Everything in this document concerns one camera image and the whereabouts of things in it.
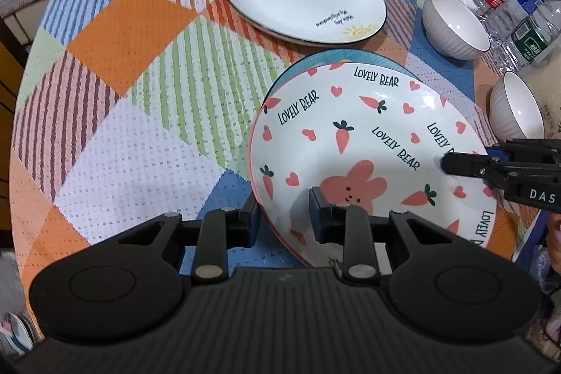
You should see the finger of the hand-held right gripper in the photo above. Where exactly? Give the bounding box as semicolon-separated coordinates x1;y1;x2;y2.
488;144;511;164
440;152;506;183

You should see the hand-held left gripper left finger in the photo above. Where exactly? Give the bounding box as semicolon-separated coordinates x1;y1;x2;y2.
117;195;262;283

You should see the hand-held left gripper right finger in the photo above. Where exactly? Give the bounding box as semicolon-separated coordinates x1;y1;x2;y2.
309;186;443;283

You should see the white ribbed bowl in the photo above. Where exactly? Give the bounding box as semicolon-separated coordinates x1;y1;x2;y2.
489;72;546;140
421;0;491;60

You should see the white plate with carrot print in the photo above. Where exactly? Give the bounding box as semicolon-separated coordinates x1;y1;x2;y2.
248;61;498;270

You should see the green label water bottle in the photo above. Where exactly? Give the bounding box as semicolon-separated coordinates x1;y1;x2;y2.
495;0;561;70

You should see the blue plate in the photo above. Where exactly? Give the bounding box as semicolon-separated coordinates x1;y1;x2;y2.
263;48;417;103

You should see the patchwork tablecloth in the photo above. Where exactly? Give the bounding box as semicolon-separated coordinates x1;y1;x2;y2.
9;0;544;270

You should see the white plate with brown rim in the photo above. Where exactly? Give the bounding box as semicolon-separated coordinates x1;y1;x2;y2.
237;12;383;49

